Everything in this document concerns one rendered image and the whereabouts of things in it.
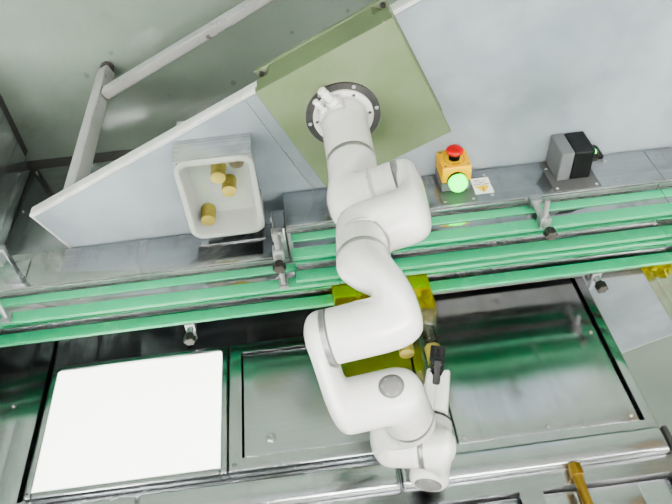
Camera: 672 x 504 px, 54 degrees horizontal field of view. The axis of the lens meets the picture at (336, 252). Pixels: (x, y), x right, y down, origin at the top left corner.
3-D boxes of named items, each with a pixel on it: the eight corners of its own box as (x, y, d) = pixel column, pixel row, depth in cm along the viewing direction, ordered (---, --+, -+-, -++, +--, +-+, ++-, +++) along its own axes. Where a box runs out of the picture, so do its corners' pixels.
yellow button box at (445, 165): (434, 173, 163) (441, 192, 158) (435, 148, 158) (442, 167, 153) (462, 170, 163) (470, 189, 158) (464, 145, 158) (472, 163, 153)
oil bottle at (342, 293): (329, 276, 166) (339, 345, 151) (328, 261, 162) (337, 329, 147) (352, 274, 166) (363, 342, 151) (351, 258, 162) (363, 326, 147)
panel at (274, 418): (57, 373, 165) (27, 506, 141) (52, 366, 163) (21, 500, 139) (415, 328, 168) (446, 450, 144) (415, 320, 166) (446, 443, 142)
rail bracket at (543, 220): (523, 203, 156) (542, 242, 147) (527, 178, 151) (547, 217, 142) (540, 201, 156) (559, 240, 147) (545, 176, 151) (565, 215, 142)
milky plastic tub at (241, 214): (194, 216, 164) (193, 240, 158) (173, 141, 148) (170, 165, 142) (265, 207, 165) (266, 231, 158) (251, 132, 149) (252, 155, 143)
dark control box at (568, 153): (544, 160, 164) (556, 181, 158) (549, 133, 159) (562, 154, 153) (577, 156, 164) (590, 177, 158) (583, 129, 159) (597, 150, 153)
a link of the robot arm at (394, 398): (418, 342, 113) (334, 362, 115) (393, 279, 96) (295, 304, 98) (438, 435, 104) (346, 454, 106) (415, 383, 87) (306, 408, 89)
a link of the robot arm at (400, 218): (327, 243, 102) (428, 210, 99) (326, 173, 122) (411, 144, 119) (348, 289, 107) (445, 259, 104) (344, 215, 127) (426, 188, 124)
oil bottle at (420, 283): (397, 268, 167) (414, 335, 152) (398, 252, 163) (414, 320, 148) (419, 266, 167) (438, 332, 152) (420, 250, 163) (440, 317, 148)
